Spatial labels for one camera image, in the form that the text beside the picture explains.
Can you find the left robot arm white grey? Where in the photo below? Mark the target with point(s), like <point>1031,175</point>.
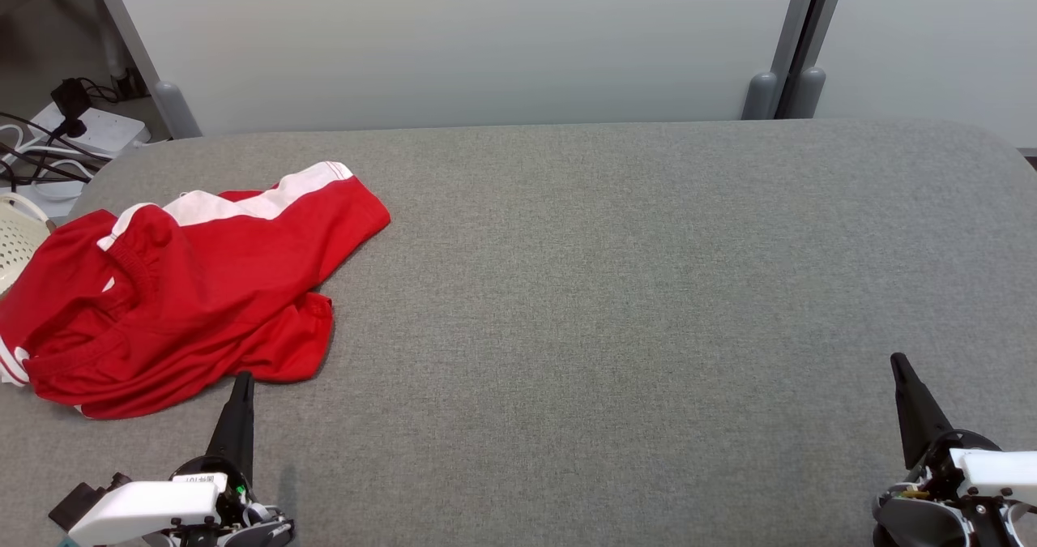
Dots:
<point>263,531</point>

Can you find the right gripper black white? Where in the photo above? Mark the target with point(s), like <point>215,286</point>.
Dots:
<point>992,470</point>

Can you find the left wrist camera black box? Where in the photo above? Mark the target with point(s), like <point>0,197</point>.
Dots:
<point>77,505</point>

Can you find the cream perforated laundry basket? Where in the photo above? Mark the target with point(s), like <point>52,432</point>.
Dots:
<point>16,239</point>

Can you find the black plug adapter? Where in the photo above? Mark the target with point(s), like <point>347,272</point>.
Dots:
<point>71,97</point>

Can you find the white power strip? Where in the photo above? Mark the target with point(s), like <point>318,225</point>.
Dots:
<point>113,130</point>

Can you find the dark grey partition post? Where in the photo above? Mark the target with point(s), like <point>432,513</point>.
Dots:
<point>817,36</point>

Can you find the red shorts white side stripe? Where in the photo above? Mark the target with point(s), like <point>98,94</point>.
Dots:
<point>267,255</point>

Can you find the red jersey white sleeves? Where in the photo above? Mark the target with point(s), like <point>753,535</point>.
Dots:
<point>57,328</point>

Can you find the grey fabric sofa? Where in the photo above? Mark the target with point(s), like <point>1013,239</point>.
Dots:
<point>608,328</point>

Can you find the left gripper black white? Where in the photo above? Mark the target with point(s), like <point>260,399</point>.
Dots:
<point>146,510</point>

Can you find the light grey partition post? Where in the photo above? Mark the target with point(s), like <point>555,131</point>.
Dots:
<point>790,36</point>
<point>130,36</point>

